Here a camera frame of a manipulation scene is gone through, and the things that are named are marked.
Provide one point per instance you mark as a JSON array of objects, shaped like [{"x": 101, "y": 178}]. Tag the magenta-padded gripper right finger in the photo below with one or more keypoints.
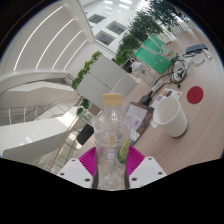
[{"x": 137, "y": 161}]

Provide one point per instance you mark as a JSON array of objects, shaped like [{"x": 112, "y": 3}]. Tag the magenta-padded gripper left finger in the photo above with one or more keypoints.
[{"x": 86, "y": 161}]

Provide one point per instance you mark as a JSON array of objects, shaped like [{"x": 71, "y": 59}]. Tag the clear bottle with beige cap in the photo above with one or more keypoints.
[{"x": 110, "y": 136}]

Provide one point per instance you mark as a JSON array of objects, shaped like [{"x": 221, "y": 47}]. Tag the clear lidded water jar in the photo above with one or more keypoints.
[{"x": 143, "y": 72}]

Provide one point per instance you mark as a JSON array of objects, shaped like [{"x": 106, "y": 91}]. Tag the black office chair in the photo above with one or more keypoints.
[{"x": 85, "y": 134}]

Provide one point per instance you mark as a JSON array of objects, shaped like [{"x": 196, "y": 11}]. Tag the printed booklet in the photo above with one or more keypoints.
[{"x": 138, "y": 120}]

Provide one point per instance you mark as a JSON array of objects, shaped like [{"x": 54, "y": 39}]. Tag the white paper cup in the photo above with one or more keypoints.
[{"x": 171, "y": 116}]

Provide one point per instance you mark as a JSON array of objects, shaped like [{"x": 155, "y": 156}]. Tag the potted plants in planter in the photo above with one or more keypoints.
[{"x": 86, "y": 103}]

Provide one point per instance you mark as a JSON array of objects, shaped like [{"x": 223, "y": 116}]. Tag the black power adapter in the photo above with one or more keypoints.
[{"x": 146, "y": 99}]

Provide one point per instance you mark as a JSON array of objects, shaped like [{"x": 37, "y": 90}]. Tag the colourful sticker sheet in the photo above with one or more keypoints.
[{"x": 168, "y": 93}]

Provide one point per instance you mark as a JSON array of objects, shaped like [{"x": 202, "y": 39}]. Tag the white office chair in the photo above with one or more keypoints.
[{"x": 123, "y": 86}]

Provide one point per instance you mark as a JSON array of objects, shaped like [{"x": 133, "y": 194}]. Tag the flat round red coaster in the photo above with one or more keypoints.
[{"x": 195, "y": 94}]

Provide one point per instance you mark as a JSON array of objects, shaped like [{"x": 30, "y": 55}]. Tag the green tote bag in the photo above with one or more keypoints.
[{"x": 153, "y": 55}]

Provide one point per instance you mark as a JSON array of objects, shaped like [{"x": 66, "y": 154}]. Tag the narrow clear plastic packet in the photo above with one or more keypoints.
[{"x": 208, "y": 53}]

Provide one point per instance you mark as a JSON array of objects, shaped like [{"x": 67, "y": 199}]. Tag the green hedge plants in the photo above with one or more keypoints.
[{"x": 143, "y": 26}]

